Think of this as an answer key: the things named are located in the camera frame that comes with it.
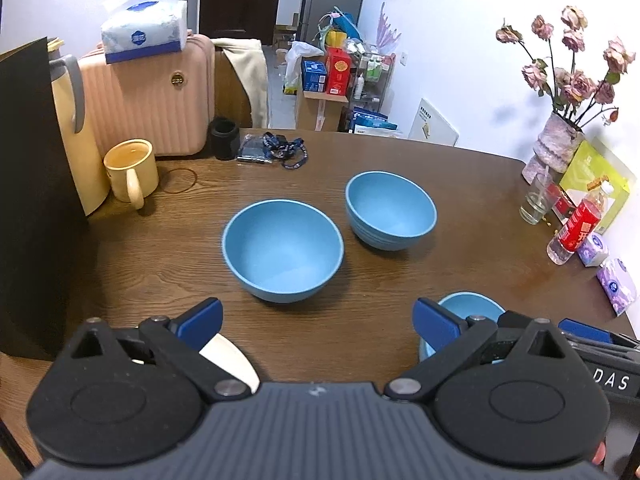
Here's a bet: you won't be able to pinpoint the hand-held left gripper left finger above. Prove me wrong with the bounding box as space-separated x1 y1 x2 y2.
67 297 252 403

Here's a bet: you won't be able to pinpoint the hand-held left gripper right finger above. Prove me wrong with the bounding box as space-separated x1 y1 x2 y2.
385 297 576 403

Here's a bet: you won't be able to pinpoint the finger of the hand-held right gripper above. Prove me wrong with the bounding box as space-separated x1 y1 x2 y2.
557 317 616 345
567 334 640 367

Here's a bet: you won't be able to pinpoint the blue bowl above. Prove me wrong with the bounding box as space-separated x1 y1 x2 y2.
419 291 507 363
222 199 345 304
345 171 438 252

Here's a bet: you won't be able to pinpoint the cream plate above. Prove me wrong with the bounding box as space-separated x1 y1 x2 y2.
131 332 261 395

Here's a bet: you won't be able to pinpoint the red label water bottle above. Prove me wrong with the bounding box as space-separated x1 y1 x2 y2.
546 180 615 266

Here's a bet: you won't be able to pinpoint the small red box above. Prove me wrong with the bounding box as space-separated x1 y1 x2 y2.
547 182 576 221

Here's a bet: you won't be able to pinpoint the drinking glass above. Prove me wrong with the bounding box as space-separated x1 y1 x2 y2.
519 172 553 226

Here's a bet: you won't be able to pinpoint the yellow green snack box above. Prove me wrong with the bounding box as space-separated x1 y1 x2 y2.
559 140 632 233

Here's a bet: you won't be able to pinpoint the yellow mug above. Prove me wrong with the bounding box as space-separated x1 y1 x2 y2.
103 139 160 210

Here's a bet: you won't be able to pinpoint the dark plastic pouch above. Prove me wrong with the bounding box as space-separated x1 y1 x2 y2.
236 132 273 164

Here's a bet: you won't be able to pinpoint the mottled ceramic vase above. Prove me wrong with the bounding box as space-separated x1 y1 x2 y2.
521 111 585 186

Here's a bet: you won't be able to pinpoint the black cylindrical cup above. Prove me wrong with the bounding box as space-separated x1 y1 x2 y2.
208 116 240 161

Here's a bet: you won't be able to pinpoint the white sign board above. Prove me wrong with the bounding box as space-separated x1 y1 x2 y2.
407 97 460 147

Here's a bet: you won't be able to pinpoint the black paper bag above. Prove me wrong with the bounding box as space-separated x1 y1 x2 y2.
0 36 98 361

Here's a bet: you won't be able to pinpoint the blue printed packet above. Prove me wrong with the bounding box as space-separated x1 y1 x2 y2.
348 107 398 133

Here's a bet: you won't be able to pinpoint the cream thermos jug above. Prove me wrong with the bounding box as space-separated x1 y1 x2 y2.
47 42 112 217

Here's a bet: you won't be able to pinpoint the pink suitcase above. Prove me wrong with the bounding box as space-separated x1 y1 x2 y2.
77 34 217 157

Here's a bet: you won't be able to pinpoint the wooden chair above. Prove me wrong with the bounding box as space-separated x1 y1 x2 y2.
214 52 253 128

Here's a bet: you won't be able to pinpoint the cardboard box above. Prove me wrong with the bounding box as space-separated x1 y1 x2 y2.
295 89 349 132

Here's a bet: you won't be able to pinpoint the beige cloth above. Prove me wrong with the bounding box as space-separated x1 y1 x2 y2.
210 38 271 129

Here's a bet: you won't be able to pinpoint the metal storage rack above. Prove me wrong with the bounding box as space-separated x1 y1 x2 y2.
348 50 396 116

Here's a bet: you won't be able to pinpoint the dried pink roses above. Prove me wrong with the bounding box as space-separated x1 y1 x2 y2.
496 5 637 128

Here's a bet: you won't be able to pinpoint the red carton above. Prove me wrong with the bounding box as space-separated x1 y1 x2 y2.
325 47 351 97

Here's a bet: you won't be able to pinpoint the blue carton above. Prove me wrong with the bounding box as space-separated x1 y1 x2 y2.
301 59 328 93

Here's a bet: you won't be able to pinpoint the white plastic bag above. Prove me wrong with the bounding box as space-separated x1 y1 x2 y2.
284 41 326 95

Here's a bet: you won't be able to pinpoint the white blue tissue pack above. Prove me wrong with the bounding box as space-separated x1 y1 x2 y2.
100 0 188 65

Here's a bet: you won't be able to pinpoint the blue shopping bag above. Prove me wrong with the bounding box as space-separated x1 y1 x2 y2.
315 7 361 48

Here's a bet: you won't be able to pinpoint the dark brown door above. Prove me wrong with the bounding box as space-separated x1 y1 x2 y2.
199 0 285 47

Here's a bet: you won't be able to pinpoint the blue lanyard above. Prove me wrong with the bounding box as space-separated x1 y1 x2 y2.
262 131 308 170

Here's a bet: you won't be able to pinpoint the purple wall decoration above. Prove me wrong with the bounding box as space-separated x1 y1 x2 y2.
375 2 402 58

